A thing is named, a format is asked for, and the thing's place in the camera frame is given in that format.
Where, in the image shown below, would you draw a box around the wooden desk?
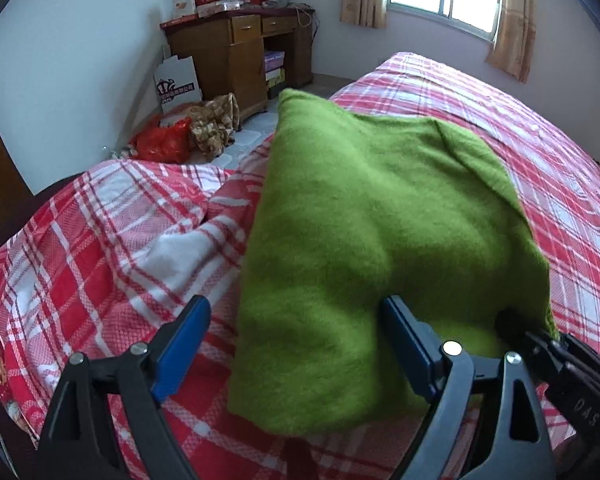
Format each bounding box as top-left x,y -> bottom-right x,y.
161,5 -> 315,120

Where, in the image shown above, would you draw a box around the white paper bag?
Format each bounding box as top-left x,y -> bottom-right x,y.
153,55 -> 202,113

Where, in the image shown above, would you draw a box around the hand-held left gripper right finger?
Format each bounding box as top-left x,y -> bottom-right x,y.
380,296 -> 558,480

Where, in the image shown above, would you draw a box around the red plaid bed sheet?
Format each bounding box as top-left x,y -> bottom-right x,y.
0,51 -> 600,480

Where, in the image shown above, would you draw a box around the stacked boxes under desk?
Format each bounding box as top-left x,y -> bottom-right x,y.
265,69 -> 287,98

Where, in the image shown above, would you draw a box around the pink and white package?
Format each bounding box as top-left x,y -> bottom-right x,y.
196,0 -> 245,17

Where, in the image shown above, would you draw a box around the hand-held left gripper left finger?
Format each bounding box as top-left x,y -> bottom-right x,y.
35,296 -> 211,480

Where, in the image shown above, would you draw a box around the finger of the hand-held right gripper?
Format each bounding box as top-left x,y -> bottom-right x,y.
495,310 -> 600,386

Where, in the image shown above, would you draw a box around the red plastic bag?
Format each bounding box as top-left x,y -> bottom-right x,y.
130,117 -> 193,163

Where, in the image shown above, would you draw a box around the green towel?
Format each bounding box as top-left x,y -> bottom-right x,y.
227,88 -> 561,436

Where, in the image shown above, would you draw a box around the brown patterned cloth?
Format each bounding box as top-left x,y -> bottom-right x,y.
187,93 -> 242,157

